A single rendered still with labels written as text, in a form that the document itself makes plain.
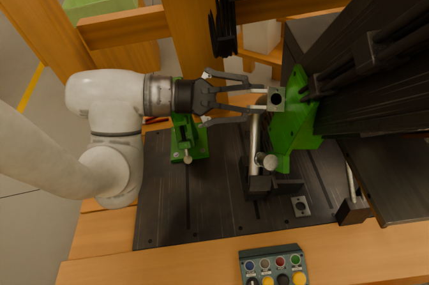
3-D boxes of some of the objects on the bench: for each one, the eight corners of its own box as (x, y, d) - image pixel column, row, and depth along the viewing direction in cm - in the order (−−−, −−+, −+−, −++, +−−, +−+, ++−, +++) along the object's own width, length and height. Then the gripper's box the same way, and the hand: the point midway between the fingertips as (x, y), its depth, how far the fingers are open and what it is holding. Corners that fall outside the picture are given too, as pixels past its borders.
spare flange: (290, 198, 72) (290, 197, 72) (304, 196, 72) (304, 195, 72) (295, 217, 69) (296, 216, 68) (310, 215, 69) (311, 214, 68)
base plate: (548, 194, 66) (555, 190, 65) (134, 252, 71) (131, 250, 69) (438, 88, 94) (442, 84, 92) (147, 135, 98) (145, 131, 97)
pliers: (168, 112, 105) (167, 110, 104) (169, 121, 101) (168, 119, 100) (130, 122, 104) (129, 119, 103) (130, 131, 101) (129, 129, 100)
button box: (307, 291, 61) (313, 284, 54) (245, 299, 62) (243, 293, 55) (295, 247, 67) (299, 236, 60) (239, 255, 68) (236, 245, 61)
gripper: (172, 134, 52) (283, 135, 56) (173, 55, 51) (286, 62, 55) (173, 131, 59) (270, 132, 63) (174, 62, 59) (272, 67, 62)
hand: (263, 99), depth 58 cm, fingers closed on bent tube, 3 cm apart
